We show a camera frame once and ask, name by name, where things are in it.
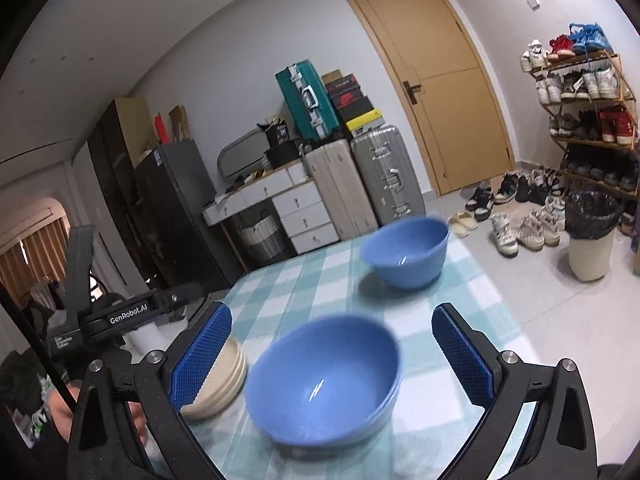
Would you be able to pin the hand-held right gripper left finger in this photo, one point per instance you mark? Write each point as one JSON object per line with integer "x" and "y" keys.
{"x": 200, "y": 355}

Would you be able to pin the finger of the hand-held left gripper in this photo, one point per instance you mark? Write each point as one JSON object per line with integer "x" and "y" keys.
{"x": 175, "y": 297}

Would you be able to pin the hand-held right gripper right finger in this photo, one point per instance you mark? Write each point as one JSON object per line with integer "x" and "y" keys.
{"x": 462, "y": 355}

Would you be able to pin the orange curtain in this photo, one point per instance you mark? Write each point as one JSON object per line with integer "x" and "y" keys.
{"x": 35, "y": 260}

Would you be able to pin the checked teal tablecloth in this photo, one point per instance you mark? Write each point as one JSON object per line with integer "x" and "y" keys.
{"x": 440, "y": 285}

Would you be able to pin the black refrigerator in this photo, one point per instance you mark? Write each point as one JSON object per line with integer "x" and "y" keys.
{"x": 175, "y": 210}

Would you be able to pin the woven laundry basket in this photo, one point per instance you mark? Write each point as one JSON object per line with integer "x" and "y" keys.
{"x": 260, "y": 237}

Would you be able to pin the dark tall wardrobe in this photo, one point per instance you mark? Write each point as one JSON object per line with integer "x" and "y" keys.
{"x": 115, "y": 185}

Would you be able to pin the scatter of sneakers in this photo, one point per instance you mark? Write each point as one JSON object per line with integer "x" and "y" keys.
{"x": 530, "y": 225}

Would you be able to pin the white desk with drawers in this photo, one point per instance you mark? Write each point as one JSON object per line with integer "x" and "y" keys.
{"x": 305, "y": 210}

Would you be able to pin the white bin with black liner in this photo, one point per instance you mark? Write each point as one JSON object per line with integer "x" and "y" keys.
{"x": 592, "y": 255}

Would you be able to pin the red bag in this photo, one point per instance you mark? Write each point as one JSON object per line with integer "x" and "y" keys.
{"x": 161, "y": 130}

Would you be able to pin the brown cardboard piece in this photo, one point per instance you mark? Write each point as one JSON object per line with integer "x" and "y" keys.
{"x": 179, "y": 122}

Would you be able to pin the black box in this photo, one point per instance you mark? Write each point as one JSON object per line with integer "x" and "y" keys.
{"x": 282, "y": 156}

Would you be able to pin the black paper bag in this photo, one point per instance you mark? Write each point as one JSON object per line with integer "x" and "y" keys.
{"x": 275, "y": 132}

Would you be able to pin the silver suitcase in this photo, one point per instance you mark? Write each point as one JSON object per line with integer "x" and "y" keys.
{"x": 385, "y": 175}

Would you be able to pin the beige suitcase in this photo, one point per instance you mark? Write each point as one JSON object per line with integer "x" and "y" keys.
{"x": 340, "y": 190}

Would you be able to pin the purple bag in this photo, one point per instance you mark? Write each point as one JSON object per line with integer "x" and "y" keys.
{"x": 636, "y": 247}

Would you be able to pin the teal suitcase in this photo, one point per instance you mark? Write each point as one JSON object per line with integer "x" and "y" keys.
{"x": 300, "y": 105}

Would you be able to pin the wooden door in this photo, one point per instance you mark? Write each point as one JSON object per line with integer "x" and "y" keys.
{"x": 440, "y": 110}

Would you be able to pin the stack of shoe boxes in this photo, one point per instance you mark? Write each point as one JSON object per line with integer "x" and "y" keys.
{"x": 350, "y": 102}

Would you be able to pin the wooden shoe rack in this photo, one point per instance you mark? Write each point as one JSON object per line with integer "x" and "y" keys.
{"x": 625, "y": 97}

